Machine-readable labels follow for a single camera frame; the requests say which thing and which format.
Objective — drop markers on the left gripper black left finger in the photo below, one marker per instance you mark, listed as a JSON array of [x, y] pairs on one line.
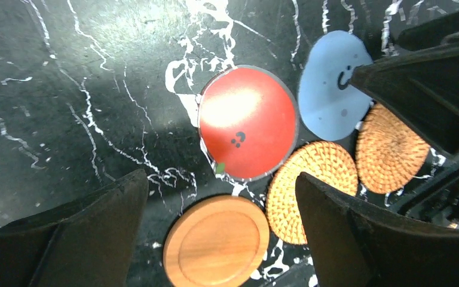
[[87, 242]]

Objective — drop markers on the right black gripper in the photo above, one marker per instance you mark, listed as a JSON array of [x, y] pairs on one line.
[[421, 88]]

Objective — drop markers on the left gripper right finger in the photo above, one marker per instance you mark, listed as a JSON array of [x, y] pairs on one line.
[[356, 243]]

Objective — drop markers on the blue round coaster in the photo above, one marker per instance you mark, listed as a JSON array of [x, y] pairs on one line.
[[329, 106]]

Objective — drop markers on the smooth wooden coaster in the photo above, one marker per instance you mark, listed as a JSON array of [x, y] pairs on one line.
[[219, 241]]

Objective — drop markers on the red round coaster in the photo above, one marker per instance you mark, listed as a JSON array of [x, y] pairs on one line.
[[248, 121]]

